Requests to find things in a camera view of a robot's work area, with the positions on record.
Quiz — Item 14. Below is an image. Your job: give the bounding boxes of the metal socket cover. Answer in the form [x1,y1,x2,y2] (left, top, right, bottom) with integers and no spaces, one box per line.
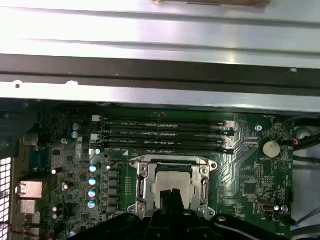
[136,156,211,213]

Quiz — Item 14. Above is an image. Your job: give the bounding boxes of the black cable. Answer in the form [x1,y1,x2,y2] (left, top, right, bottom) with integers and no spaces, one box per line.
[281,116,320,152]

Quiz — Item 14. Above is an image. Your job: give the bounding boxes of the round coin cell battery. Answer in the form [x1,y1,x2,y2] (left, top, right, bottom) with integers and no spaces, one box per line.
[259,139,280,158]

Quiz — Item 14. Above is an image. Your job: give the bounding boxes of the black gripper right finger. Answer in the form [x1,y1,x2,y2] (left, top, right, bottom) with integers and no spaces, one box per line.
[172,188,286,240]

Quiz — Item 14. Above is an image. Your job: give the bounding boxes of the thin wire locking lever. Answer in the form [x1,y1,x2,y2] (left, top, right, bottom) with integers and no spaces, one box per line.
[109,160,137,167]

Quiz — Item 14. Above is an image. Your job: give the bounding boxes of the green motherboard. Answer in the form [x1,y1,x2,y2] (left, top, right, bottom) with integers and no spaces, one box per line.
[14,107,296,240]

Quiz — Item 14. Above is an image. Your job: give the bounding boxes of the silver metal port housing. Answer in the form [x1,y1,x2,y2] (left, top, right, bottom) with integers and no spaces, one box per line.
[16,180,44,199]
[19,199,42,221]

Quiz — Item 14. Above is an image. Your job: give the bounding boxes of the blue port connector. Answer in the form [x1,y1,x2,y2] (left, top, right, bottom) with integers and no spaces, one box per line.
[29,146,53,173]

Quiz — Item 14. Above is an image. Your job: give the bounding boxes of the black USB port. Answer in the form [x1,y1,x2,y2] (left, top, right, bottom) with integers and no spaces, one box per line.
[256,200,276,214]

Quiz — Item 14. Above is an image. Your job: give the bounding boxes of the black PC case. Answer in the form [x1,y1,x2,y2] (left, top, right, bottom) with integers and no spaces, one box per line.
[0,53,320,240]

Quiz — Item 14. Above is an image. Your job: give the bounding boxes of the silver square CPU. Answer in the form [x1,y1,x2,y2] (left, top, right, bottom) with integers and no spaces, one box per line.
[154,171,199,212]

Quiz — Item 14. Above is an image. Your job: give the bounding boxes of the CPU socket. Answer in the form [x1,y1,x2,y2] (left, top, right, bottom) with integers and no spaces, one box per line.
[127,154,219,218]

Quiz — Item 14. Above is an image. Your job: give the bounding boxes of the RAM slot white latches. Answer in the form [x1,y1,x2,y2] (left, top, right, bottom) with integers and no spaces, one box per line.
[91,114,236,130]
[90,133,236,148]

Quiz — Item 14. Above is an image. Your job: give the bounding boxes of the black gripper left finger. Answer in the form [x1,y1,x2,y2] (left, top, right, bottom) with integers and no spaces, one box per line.
[93,189,176,240]

